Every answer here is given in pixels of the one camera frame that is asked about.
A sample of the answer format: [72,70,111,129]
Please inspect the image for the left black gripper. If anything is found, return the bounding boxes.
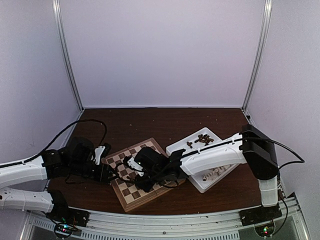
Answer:
[69,159,119,183]

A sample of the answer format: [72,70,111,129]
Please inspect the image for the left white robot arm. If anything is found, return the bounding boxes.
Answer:
[0,137,115,222]

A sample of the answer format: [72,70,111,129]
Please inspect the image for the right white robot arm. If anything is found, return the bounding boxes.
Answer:
[124,124,279,221]

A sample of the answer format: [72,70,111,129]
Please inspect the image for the dark chess pieces pile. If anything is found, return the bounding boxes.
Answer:
[186,134,214,149]

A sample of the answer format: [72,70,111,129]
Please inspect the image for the white chess pieces pile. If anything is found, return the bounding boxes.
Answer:
[202,165,232,182]

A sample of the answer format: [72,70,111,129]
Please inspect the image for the wooden chessboard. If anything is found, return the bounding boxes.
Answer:
[102,138,185,213]

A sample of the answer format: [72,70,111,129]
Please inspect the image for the white divided plastic tray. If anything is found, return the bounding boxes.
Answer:
[165,127,238,194]

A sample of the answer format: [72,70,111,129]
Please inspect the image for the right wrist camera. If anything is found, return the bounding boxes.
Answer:
[123,155,145,177]

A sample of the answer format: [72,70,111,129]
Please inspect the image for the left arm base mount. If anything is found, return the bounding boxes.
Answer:
[47,207,90,227]

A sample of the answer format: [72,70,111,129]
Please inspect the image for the aluminium frame rail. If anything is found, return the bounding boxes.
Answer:
[24,194,308,240]

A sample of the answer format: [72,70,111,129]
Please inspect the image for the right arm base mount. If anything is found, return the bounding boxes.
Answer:
[239,203,283,226]

